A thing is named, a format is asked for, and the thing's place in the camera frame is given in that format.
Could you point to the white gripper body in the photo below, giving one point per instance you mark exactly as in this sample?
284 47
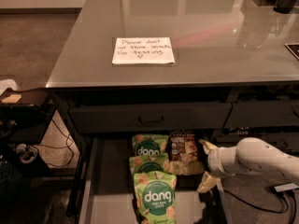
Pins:
215 160

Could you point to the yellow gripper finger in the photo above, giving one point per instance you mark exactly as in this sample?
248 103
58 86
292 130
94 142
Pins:
207 146
208 182

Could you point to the brown chip bag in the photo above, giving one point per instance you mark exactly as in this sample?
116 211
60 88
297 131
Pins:
184 157

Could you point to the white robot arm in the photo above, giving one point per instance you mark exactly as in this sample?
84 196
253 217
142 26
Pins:
250 156

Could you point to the front green dang chip bag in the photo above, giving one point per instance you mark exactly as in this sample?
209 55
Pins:
155 197

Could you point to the green dang chip bag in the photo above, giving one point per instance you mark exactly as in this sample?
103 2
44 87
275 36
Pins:
155 197
149 144
148 163

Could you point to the top right drawer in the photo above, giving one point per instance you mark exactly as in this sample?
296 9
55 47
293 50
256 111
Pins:
264 114

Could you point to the rear green dang chip bag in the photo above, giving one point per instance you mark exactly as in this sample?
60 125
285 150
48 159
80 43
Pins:
149 144

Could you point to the middle green dang chip bag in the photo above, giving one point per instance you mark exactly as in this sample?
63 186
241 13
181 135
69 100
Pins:
148 163

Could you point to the open middle drawer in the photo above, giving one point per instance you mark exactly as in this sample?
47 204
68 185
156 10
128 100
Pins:
109 191

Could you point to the closed top left drawer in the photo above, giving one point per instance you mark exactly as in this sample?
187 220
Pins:
148 117

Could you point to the grey power strip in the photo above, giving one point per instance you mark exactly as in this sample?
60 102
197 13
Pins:
284 187

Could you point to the white handwritten paper note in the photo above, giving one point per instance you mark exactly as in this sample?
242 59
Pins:
143 50

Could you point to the round silver device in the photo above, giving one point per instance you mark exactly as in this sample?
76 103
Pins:
26 153

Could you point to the black side cart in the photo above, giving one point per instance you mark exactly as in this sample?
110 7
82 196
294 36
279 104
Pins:
25 117

